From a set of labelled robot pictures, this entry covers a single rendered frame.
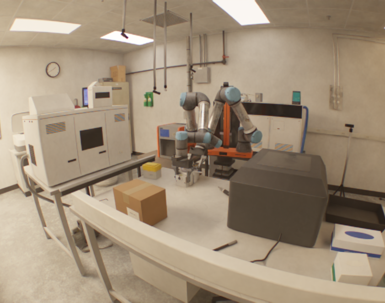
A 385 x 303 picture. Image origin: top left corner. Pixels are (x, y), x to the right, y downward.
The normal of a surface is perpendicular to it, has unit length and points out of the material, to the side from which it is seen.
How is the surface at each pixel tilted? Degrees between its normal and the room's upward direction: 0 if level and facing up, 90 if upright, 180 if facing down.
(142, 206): 90
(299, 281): 0
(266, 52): 90
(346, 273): 0
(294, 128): 90
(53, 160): 90
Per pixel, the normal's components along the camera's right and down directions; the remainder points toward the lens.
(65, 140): 0.85, 0.12
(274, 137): -0.53, 0.22
